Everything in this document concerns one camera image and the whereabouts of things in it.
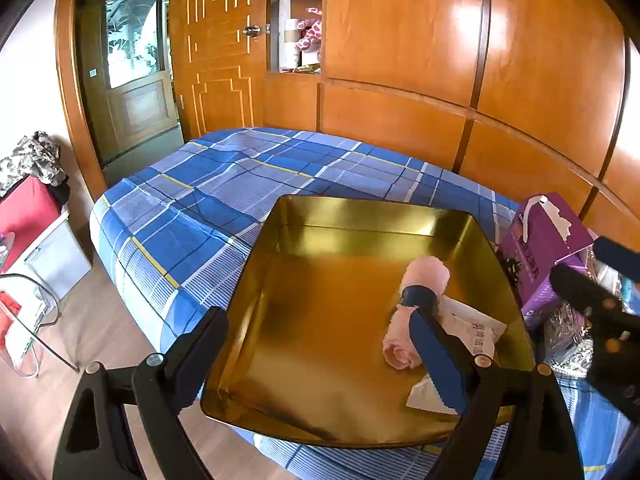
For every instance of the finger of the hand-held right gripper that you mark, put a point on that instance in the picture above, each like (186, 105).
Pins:
(610, 350)
(620, 259)

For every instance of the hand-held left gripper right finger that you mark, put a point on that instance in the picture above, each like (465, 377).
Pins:
(440, 365)

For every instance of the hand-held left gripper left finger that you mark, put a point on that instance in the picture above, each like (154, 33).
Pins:
(200, 350)

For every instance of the pink towel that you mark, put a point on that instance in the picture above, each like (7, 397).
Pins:
(425, 272)

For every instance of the gold metal tin tray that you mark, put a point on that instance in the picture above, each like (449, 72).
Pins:
(320, 320)

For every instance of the white paper packet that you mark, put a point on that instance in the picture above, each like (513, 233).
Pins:
(422, 395)
(475, 332)

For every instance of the silver glitter box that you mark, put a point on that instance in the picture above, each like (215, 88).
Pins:
(565, 340)

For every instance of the purple gift box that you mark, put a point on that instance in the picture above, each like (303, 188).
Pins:
(540, 250)

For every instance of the blue plaid bed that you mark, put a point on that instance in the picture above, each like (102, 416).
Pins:
(200, 200)

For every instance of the white storage box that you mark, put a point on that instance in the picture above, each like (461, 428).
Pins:
(57, 260)

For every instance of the white plastic bag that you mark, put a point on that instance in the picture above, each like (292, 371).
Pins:
(20, 345)

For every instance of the red box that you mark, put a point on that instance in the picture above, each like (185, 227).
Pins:
(25, 215)

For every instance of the wooden door with glass pane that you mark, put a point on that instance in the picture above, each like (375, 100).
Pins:
(140, 105)

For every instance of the camouflage cloth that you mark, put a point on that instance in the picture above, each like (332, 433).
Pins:
(30, 157)

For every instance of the wooden door with gold lines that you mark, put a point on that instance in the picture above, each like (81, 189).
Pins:
(215, 85)

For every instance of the wooden wardrobe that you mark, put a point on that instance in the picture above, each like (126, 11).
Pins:
(400, 35)

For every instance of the white cylinder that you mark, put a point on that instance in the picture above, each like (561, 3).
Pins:
(291, 42)

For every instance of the metal door knob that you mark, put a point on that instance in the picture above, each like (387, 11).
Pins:
(251, 31)

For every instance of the pink spotted plush toy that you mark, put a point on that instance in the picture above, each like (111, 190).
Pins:
(310, 35)

